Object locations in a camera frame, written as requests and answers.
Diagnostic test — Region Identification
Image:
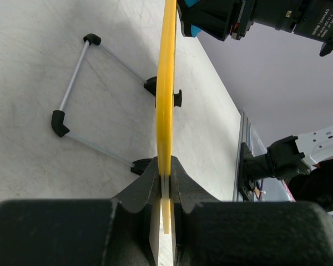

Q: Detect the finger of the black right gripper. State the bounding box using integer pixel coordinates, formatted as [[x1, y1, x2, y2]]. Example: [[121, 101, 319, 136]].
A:
[[176, 0, 239, 41]]

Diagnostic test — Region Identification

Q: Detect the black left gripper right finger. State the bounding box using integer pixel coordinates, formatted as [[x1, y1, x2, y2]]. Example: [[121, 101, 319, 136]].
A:
[[169, 157, 333, 265]]

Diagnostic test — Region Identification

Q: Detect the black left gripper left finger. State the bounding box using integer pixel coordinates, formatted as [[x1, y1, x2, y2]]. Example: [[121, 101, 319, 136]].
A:
[[0, 158, 159, 265]]

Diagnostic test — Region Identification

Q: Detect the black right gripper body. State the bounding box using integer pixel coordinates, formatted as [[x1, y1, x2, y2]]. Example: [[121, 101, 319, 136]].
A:
[[230, 0, 256, 40]]

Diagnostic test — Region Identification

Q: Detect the blue black whiteboard eraser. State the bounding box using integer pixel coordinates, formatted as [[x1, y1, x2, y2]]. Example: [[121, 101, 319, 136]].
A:
[[185, 0, 201, 38]]

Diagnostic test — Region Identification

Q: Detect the yellow framed whiteboard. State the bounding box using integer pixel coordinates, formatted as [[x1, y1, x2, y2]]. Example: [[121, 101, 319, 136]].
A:
[[155, 0, 177, 234]]

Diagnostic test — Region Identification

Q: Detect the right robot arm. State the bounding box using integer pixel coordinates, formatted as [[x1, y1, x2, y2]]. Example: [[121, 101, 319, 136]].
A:
[[177, 1, 333, 212]]

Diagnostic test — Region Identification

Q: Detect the aluminium mounting rail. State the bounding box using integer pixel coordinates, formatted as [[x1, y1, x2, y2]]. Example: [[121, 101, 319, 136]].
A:
[[233, 109, 266, 202]]

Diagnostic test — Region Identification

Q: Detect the wire whiteboard stand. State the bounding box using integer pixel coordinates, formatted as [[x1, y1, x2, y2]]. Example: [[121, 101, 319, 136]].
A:
[[51, 33, 183, 175]]

